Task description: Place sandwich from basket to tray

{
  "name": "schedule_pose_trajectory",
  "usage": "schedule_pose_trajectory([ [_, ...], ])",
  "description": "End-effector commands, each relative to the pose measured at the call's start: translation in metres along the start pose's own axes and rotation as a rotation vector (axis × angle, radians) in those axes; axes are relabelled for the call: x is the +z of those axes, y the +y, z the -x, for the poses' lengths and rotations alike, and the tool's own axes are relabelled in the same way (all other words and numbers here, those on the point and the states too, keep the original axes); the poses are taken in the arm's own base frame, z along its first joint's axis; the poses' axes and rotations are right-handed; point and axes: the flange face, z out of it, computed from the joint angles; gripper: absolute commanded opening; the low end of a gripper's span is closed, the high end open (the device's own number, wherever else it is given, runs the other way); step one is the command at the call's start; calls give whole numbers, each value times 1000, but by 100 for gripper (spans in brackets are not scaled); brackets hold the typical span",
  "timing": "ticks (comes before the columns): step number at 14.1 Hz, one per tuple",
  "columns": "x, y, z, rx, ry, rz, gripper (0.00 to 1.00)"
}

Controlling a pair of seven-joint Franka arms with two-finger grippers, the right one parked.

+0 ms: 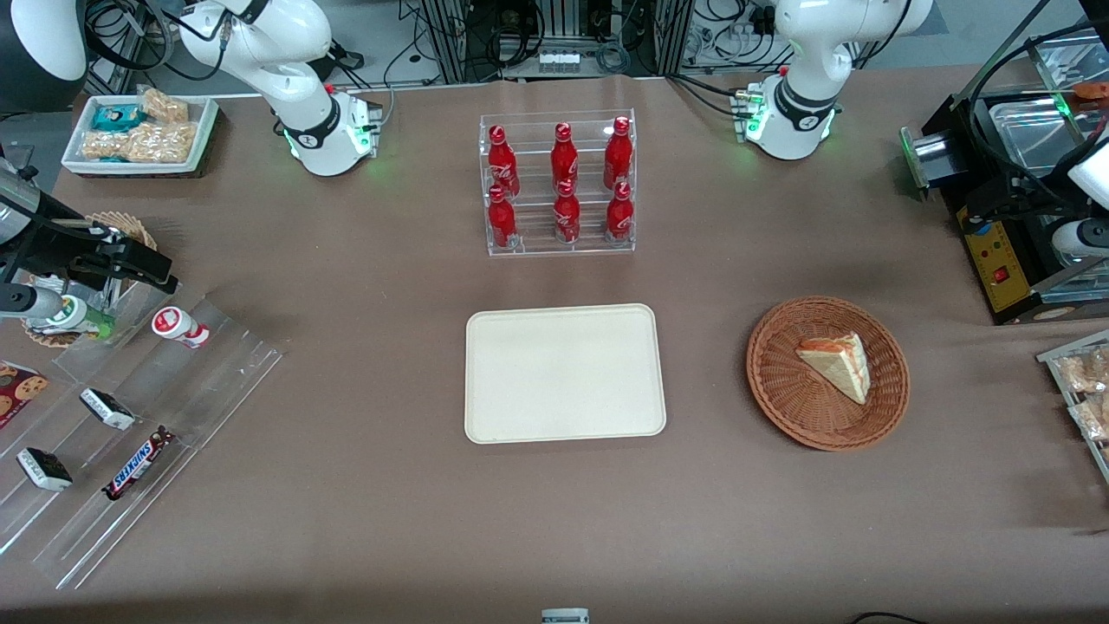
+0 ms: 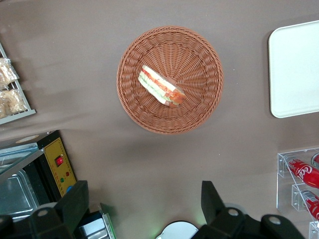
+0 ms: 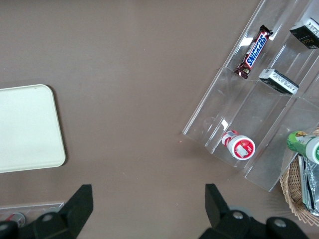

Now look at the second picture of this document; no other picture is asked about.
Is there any display cabinet with yellow panel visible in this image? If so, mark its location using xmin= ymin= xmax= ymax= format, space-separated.
xmin=0 ymin=129 xmax=78 ymax=222

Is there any clear bag of snacks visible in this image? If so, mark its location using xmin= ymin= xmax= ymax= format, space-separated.
xmin=0 ymin=89 xmax=28 ymax=119
xmin=0 ymin=57 xmax=20 ymax=90

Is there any white rectangular plastic tray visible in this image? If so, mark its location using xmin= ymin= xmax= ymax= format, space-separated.
xmin=268 ymin=20 xmax=319 ymax=119

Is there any clear acrylic can dispenser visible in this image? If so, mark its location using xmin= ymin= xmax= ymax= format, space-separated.
xmin=276 ymin=148 xmax=319 ymax=239

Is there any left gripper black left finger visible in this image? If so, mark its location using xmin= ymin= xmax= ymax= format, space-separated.
xmin=0 ymin=180 xmax=90 ymax=239

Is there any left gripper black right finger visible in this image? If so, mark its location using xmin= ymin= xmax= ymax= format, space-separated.
xmin=196 ymin=180 xmax=306 ymax=239

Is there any grey wire snack rack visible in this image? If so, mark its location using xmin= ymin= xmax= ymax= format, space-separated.
xmin=0 ymin=42 xmax=37 ymax=125

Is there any triangle sandwich with filling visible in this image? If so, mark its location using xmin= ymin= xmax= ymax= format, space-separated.
xmin=138 ymin=64 xmax=186 ymax=108

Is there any small green-edged box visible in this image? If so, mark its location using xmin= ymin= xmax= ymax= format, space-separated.
xmin=79 ymin=203 xmax=117 ymax=239

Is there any round brown wicker basket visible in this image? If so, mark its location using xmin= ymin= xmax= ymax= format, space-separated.
xmin=116 ymin=25 xmax=224 ymax=135

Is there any white round object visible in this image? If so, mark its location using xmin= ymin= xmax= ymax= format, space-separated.
xmin=156 ymin=221 xmax=200 ymax=239

